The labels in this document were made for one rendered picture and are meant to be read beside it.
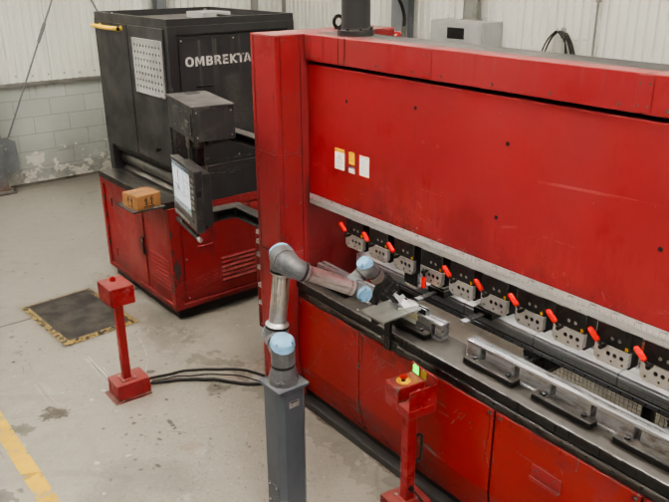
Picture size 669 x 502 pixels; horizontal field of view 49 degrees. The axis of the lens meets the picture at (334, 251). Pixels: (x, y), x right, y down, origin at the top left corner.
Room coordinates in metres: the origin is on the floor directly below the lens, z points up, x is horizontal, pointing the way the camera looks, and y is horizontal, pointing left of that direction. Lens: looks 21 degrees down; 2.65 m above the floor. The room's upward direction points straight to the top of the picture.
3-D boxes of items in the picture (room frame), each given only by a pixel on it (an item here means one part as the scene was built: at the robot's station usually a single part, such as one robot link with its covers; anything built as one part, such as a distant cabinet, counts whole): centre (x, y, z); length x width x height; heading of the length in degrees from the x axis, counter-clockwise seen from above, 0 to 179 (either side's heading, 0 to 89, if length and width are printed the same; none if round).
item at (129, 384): (4.21, 1.37, 0.41); 0.25 x 0.20 x 0.83; 127
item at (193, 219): (4.10, 0.82, 1.42); 0.45 x 0.12 x 0.36; 28
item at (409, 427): (3.03, -0.36, 0.39); 0.05 x 0.05 x 0.54; 30
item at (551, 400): (2.66, -0.96, 0.89); 0.30 x 0.05 x 0.03; 37
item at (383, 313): (3.40, -0.28, 1.00); 0.26 x 0.18 x 0.01; 127
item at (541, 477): (2.58, -0.90, 0.59); 0.15 x 0.02 x 0.07; 37
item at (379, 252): (3.67, -0.26, 1.26); 0.15 x 0.09 x 0.17; 37
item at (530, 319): (2.87, -0.87, 1.26); 0.15 x 0.09 x 0.17; 37
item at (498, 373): (2.98, -0.72, 0.89); 0.30 x 0.05 x 0.03; 37
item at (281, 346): (3.09, 0.25, 0.94); 0.13 x 0.12 x 0.14; 17
